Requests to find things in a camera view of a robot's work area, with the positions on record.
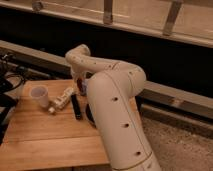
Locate red pepper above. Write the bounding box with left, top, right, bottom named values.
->
left=77, top=78, right=85, bottom=95

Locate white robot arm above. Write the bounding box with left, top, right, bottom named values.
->
left=65, top=44, right=162, bottom=171

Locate white sponge block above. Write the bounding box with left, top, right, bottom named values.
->
left=48, top=87, right=74, bottom=114

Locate black rectangular bar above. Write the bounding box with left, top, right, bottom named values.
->
left=71, top=94, right=82, bottom=120

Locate black round bowl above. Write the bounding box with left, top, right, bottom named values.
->
left=85, top=104, right=96, bottom=127

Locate white plastic cup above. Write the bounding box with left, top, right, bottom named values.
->
left=29, top=86, right=49, bottom=108

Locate black cables and equipment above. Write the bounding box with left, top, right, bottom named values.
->
left=0, top=52, right=26, bottom=146

